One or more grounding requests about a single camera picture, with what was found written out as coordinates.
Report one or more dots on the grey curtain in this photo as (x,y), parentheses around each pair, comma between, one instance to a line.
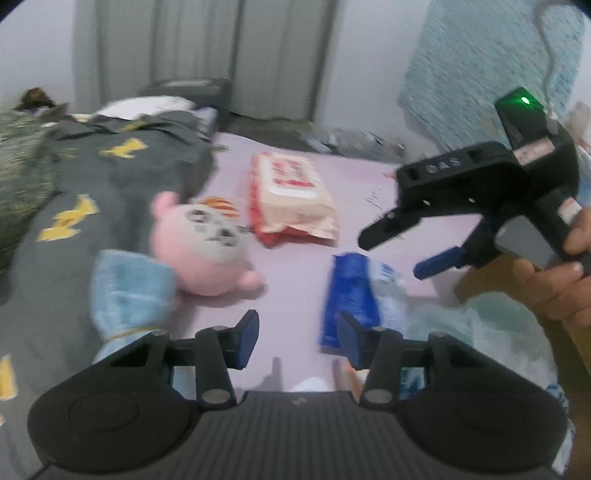
(207,41)

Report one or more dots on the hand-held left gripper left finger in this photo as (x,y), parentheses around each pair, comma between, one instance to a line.
(247,337)

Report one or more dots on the blue striped towel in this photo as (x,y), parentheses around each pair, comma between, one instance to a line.
(127,295)

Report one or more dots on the pink round plush toy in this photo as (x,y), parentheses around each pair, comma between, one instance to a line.
(207,249)

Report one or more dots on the floral teal hanging cloth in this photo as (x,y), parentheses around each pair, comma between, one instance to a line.
(475,64)

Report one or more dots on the green patterned pillow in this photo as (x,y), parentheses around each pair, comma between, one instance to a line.
(21,184)

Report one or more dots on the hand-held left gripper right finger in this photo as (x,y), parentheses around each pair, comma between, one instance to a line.
(351,341)

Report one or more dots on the person's right hand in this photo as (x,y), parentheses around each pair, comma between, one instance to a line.
(554,295)

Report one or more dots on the blue white tissue pack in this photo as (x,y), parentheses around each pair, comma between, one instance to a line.
(351,290)

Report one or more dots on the dark brown object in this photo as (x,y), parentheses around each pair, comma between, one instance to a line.
(37,99)

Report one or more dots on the pink wet wipes pack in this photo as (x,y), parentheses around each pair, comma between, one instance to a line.
(291,194)

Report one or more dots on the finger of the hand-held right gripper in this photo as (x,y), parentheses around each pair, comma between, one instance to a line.
(438,263)
(385,228)

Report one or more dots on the grey blanket yellow prints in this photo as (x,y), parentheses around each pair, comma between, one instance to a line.
(83,194)

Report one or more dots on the white plastic bag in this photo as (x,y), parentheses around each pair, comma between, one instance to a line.
(485,332)

